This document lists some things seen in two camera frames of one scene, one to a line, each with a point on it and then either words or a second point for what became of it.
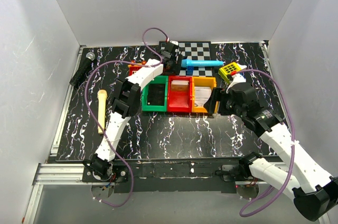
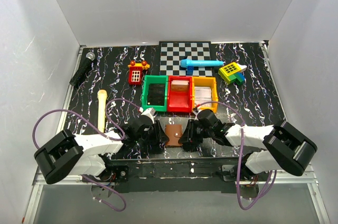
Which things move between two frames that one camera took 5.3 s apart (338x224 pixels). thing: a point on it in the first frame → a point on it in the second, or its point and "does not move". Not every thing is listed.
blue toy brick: [189, 71] does not move
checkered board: [196, 50] does not move
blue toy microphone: [189, 63] does not move
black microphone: [90, 57] does not move
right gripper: [220, 94] → [188, 136]
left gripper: [175, 68] → [159, 136]
